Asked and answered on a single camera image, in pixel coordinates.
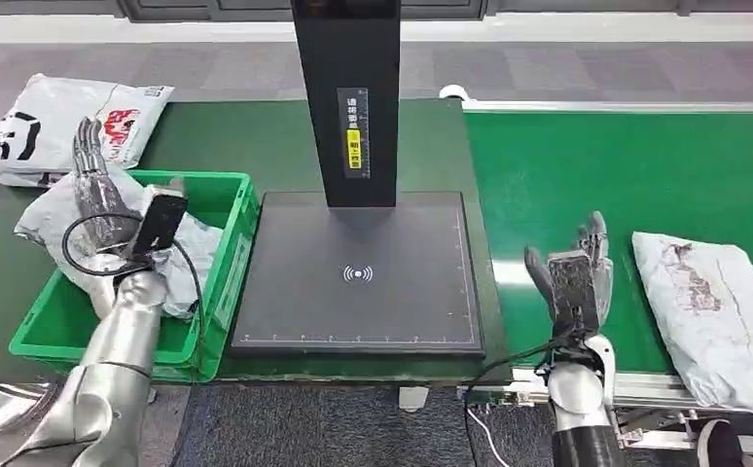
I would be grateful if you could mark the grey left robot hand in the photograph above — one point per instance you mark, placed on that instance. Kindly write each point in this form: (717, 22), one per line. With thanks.
(102, 206)

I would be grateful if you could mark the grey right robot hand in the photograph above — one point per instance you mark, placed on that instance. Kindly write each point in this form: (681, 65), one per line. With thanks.
(576, 290)

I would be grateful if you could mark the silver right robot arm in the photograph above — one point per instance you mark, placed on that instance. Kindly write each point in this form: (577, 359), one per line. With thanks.
(576, 393)

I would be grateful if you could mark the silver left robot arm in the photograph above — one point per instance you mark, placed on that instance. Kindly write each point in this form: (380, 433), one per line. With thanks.
(118, 348)

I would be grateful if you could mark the plain grey plastic parcel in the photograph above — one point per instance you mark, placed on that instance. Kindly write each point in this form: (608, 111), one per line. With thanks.
(186, 258)

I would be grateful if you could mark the white parcel with red print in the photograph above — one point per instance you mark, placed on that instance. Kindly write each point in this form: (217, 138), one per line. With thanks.
(60, 116)

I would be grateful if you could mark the green plastic crate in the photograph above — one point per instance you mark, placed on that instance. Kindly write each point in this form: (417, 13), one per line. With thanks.
(60, 322)

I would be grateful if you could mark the green conveyor belt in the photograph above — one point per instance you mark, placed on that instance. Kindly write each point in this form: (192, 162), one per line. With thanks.
(608, 167)

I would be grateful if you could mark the grey parcel with torn label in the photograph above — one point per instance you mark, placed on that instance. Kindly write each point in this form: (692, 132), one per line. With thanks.
(724, 335)

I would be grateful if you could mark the dark grey scale platform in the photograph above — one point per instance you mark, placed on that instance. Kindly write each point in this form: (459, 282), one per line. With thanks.
(383, 303)

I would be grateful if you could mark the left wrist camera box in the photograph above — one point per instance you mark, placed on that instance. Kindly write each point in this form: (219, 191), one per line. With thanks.
(160, 222)

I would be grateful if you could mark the silver conveyor frame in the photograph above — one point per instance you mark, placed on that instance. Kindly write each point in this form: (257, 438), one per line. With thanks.
(647, 387)

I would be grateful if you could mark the white conveyor side rail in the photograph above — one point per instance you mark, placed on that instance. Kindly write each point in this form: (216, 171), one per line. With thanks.
(608, 106)

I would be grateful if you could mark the white table bracket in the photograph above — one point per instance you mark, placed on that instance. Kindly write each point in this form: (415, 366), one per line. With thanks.
(414, 398)

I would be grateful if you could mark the black scanner post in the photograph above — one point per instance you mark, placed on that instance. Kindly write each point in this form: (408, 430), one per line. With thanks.
(325, 96)

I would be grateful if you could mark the black and yellow post label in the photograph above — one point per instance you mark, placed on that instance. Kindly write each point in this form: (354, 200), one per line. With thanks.
(354, 148)

